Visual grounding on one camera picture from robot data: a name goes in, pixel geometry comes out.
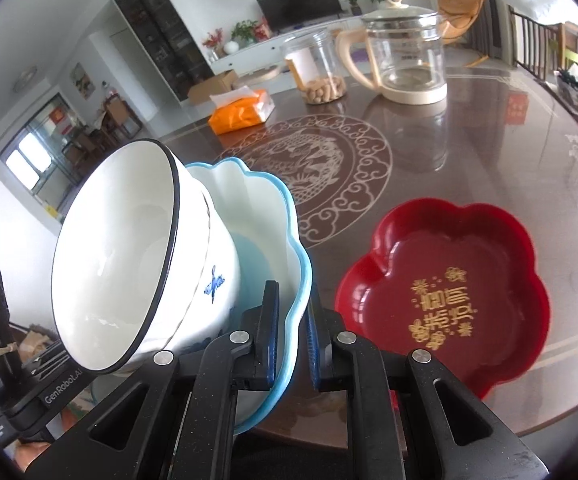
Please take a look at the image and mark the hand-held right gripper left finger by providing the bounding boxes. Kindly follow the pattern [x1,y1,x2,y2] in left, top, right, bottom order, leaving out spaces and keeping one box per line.
[26,280,280,480]

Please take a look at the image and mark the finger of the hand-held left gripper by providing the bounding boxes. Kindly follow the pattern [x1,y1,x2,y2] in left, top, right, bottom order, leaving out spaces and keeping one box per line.
[30,341,74,378]

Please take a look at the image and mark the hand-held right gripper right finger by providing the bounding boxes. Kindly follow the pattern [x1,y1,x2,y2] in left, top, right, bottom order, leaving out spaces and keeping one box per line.
[306,306,552,480]

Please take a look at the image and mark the white ceramic bowl dark rim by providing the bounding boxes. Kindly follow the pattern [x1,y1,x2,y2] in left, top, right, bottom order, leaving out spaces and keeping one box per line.
[166,160,243,362]
[51,139,210,374]

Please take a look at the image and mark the scalloped white and blue bowl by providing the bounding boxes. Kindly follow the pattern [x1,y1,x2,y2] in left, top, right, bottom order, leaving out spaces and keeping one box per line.
[183,156,314,436]

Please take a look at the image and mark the red flower-shaped plate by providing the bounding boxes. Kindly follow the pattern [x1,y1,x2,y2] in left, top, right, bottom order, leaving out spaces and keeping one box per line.
[335,198,552,411]

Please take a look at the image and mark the sliding glass door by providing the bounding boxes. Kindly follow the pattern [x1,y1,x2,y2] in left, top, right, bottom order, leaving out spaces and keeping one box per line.
[0,92,78,197]

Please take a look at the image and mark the wooden dining table with chairs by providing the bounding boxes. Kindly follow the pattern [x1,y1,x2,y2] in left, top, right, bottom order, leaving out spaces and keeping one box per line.
[63,87,143,162]

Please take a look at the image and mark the orange tissue pack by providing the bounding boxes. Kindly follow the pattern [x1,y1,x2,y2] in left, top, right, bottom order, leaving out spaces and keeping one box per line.
[207,87,276,136]

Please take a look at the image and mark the round ceiling lamp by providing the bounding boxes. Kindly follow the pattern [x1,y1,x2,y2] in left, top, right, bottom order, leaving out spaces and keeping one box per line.
[12,67,38,92]

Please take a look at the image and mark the cardboard box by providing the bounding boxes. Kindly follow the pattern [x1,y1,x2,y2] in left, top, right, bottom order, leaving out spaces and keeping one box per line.
[187,69,240,106]

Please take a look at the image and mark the beige round floor cushion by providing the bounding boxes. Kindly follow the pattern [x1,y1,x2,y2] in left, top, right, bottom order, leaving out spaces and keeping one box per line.
[238,66,281,86]

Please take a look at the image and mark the clear plastic snack jar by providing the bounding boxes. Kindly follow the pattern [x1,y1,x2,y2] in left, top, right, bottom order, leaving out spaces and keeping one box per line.
[279,29,348,106]

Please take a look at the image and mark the red flowers in vase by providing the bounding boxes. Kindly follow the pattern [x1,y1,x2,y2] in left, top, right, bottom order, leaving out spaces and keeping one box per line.
[201,29,225,61]

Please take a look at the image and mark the green potted plant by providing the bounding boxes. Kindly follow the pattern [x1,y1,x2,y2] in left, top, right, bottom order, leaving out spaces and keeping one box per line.
[231,19,260,44]

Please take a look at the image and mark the black glass display cabinet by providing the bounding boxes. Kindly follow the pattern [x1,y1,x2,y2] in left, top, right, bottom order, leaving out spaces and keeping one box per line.
[112,0,216,104]

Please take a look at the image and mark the flat screen television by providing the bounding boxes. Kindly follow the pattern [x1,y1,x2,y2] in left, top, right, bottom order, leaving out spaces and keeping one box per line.
[256,0,344,34]

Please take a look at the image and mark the orange lounge chair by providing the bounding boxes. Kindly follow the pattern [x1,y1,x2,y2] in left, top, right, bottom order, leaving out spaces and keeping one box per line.
[436,0,486,47]

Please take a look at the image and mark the dark wooden railing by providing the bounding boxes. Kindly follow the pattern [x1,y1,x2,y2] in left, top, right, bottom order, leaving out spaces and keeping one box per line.
[508,10,578,87]

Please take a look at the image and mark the grey curtain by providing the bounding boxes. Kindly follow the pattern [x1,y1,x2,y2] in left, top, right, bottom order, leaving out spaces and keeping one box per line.
[456,0,502,59]

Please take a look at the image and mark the white pillow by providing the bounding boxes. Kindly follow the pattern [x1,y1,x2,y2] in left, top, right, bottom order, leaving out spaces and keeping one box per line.
[497,0,578,24]

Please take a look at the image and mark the framed wall painting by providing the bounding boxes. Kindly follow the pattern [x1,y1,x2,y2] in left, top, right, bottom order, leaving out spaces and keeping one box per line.
[70,62,95,100]

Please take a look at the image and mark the glass kettle with cream handle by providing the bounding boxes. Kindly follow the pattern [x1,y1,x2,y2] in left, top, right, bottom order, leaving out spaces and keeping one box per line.
[335,0,449,106]

